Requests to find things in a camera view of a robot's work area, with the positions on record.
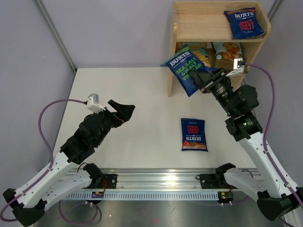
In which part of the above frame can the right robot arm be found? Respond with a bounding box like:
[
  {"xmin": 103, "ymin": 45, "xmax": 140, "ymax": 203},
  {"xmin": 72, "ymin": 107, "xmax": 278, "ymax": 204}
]
[{"xmin": 189, "ymin": 69, "xmax": 303, "ymax": 221}]

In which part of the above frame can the wooden two-tier shelf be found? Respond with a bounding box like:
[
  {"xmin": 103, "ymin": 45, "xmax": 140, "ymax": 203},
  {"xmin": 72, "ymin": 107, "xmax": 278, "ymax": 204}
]
[{"xmin": 167, "ymin": 1, "xmax": 272, "ymax": 98}]

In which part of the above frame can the light blue cassava chips bag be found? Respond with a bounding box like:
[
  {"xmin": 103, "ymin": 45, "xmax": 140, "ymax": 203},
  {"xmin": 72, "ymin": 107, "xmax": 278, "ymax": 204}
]
[{"xmin": 211, "ymin": 42, "xmax": 244, "ymax": 72}]

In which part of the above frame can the black left base bracket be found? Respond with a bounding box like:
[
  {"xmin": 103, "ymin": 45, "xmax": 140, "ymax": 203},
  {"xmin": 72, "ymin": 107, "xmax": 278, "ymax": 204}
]
[{"xmin": 91, "ymin": 174, "xmax": 118, "ymax": 189}]

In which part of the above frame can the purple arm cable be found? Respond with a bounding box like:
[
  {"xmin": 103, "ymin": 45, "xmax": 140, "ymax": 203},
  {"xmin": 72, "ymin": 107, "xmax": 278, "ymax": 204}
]
[
  {"xmin": 245, "ymin": 62, "xmax": 303, "ymax": 227},
  {"xmin": 0, "ymin": 99, "xmax": 102, "ymax": 224}
]

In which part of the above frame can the blue Burts spicy chilli bag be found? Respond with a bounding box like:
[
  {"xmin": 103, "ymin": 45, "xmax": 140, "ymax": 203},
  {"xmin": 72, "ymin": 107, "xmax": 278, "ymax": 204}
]
[{"xmin": 224, "ymin": 8, "xmax": 265, "ymax": 39}]

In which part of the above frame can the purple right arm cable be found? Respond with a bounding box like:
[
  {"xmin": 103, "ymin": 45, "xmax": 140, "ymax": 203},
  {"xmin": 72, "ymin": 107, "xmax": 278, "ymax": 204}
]
[{"xmin": 245, "ymin": 62, "xmax": 303, "ymax": 227}]

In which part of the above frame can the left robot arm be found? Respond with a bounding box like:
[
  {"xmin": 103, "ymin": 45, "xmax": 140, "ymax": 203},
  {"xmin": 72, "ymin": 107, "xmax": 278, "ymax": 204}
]
[{"xmin": 3, "ymin": 94, "xmax": 135, "ymax": 227}]

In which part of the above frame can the blue Burts sea salt bag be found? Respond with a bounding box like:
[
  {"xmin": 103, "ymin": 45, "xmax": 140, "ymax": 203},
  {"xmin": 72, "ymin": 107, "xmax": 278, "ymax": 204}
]
[{"xmin": 163, "ymin": 44, "xmax": 216, "ymax": 97}]

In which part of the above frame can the black base bracket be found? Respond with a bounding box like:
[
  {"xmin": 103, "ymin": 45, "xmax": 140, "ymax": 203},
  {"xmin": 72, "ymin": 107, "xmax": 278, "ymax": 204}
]
[
  {"xmin": 195, "ymin": 174, "xmax": 224, "ymax": 189},
  {"xmin": 91, "ymin": 174, "xmax": 118, "ymax": 189}
]

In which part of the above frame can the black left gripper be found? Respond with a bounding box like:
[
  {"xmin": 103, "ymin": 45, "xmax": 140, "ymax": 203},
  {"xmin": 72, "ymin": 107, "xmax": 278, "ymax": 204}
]
[{"xmin": 94, "ymin": 100, "xmax": 134, "ymax": 147}]

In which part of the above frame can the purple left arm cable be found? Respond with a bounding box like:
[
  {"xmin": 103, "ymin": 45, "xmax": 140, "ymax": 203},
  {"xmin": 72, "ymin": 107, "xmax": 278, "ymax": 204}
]
[{"xmin": 0, "ymin": 99, "xmax": 102, "ymax": 224}]

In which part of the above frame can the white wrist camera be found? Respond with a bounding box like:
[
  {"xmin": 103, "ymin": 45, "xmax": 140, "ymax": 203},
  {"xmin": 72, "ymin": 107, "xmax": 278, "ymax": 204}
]
[
  {"xmin": 86, "ymin": 93, "xmax": 105, "ymax": 114},
  {"xmin": 226, "ymin": 58, "xmax": 245, "ymax": 78}
]

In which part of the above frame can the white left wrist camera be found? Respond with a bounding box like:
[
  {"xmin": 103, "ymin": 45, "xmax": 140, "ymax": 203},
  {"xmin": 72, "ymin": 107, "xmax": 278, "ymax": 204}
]
[{"xmin": 86, "ymin": 93, "xmax": 105, "ymax": 114}]

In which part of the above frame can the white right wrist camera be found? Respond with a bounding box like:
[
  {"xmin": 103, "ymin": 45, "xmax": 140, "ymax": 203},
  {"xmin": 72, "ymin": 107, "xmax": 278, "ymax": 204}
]
[{"xmin": 226, "ymin": 58, "xmax": 245, "ymax": 78}]

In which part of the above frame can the upside-down Burts spicy chilli bag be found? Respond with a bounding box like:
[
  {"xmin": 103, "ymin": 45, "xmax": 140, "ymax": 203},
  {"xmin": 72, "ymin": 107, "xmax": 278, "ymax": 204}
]
[{"xmin": 181, "ymin": 118, "xmax": 208, "ymax": 152}]

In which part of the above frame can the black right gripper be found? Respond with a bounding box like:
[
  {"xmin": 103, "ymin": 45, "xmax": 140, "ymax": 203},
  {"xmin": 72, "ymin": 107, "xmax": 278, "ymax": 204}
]
[{"xmin": 188, "ymin": 68, "xmax": 237, "ymax": 117}]

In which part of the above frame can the white slotted cable duct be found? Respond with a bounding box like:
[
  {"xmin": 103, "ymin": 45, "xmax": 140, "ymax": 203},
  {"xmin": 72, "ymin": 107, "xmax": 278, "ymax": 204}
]
[{"xmin": 65, "ymin": 191, "xmax": 219, "ymax": 201}]

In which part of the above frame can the tan kettle chips bag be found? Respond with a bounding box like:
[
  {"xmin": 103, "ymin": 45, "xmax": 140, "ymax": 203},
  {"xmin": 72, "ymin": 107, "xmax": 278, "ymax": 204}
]
[{"xmin": 176, "ymin": 42, "xmax": 211, "ymax": 67}]

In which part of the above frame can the black right base bracket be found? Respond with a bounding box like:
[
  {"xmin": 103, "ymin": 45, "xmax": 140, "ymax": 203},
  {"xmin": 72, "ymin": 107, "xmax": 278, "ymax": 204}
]
[{"xmin": 195, "ymin": 174, "xmax": 224, "ymax": 189}]

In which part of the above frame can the aluminium mounting rail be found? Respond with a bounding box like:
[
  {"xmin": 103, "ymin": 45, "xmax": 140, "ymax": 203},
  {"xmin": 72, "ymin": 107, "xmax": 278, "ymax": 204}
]
[{"xmin": 59, "ymin": 168, "xmax": 263, "ymax": 190}]

